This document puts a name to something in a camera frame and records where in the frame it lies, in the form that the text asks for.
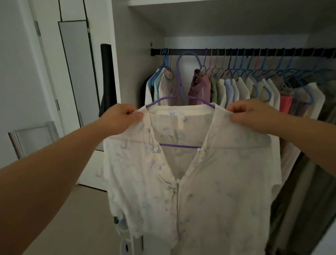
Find beige plastic hanger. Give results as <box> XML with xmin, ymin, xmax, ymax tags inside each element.
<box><xmin>267</xmin><ymin>48</ymin><xmax>283</xmax><ymax>79</ymax></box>
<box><xmin>220</xmin><ymin>48</ymin><xmax>230</xmax><ymax>79</ymax></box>
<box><xmin>215</xmin><ymin>48</ymin><xmax>224</xmax><ymax>78</ymax></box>

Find clothes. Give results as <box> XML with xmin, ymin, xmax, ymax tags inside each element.
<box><xmin>141</xmin><ymin>67</ymin><xmax>179</xmax><ymax>105</ymax></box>

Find person's left hand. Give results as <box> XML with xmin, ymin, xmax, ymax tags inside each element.
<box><xmin>101</xmin><ymin>104</ymin><xmax>145</xmax><ymax>137</ymax></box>

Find grey framed panel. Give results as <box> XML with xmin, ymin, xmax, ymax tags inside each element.
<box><xmin>8</xmin><ymin>121</ymin><xmax>60</xmax><ymax>159</ymax></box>

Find person's right forearm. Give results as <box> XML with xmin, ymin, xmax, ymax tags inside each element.
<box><xmin>265</xmin><ymin>113</ymin><xmax>336</xmax><ymax>182</ymax></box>

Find mauve pink shorts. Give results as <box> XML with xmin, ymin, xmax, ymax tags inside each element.
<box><xmin>188</xmin><ymin>69</ymin><xmax>212</xmax><ymax>105</ymax></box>

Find mauve grey plastic hanger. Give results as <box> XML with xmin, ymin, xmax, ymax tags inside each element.
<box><xmin>194</xmin><ymin>48</ymin><xmax>213</xmax><ymax>77</ymax></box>

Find white floral blouse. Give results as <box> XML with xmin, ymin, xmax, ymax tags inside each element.
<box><xmin>102</xmin><ymin>102</ymin><xmax>283</xmax><ymax>255</ymax></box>

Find white room door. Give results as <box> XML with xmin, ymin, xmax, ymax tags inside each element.
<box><xmin>29</xmin><ymin>0</ymin><xmax>113</xmax><ymax>137</ymax></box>

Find person's right hand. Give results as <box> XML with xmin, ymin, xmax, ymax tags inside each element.
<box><xmin>227</xmin><ymin>99</ymin><xmax>280</xmax><ymax>136</ymax></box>

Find person's left forearm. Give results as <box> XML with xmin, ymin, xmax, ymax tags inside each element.
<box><xmin>0</xmin><ymin>118</ymin><xmax>116</xmax><ymax>255</ymax></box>

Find black clothes rail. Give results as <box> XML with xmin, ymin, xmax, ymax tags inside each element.
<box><xmin>151</xmin><ymin>48</ymin><xmax>336</xmax><ymax>59</ymax></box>

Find green shorts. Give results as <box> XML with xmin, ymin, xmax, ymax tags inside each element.
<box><xmin>210</xmin><ymin>76</ymin><xmax>219</xmax><ymax>105</ymax></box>

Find tall wall mirror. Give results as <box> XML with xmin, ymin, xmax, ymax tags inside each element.
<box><xmin>58</xmin><ymin>20</ymin><xmax>101</xmax><ymax>132</ymax></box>

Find white wardrobe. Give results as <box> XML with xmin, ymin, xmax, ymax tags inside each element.
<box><xmin>111</xmin><ymin>0</ymin><xmax>336</xmax><ymax>255</ymax></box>

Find pink plastic hanger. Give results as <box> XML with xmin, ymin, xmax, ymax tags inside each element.
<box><xmin>253</xmin><ymin>48</ymin><xmax>264</xmax><ymax>77</ymax></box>
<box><xmin>209</xmin><ymin>48</ymin><xmax>218</xmax><ymax>77</ymax></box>

